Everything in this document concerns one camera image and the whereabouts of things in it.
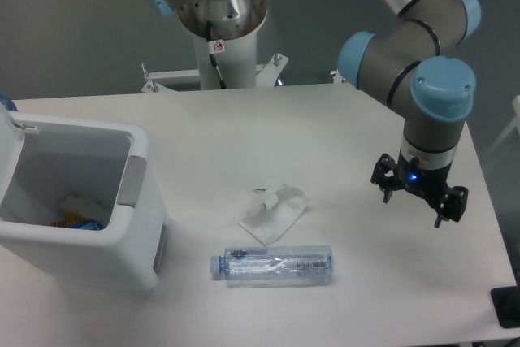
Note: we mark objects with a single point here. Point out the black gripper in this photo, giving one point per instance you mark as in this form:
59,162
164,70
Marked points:
430,185

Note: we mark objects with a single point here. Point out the white paper wrapper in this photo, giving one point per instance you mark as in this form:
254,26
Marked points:
272,211

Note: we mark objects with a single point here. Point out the clear plastic water bottle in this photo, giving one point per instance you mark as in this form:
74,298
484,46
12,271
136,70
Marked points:
274,267

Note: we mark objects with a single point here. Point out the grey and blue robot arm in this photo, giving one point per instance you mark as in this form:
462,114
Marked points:
409,71

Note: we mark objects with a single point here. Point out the orange and blue trash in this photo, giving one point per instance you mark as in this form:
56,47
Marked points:
75,221

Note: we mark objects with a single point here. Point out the white trash can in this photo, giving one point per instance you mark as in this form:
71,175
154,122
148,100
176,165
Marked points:
97,169

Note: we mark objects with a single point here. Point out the black device at table edge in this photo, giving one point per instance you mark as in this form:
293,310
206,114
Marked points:
506,304

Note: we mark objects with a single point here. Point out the blue object at left edge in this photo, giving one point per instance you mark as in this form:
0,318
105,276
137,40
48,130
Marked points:
8,103

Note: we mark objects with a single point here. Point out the white frame at right edge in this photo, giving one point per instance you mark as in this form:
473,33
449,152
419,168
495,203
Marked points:
512,126

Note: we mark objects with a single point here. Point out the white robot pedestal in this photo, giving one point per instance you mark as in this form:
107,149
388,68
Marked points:
224,36

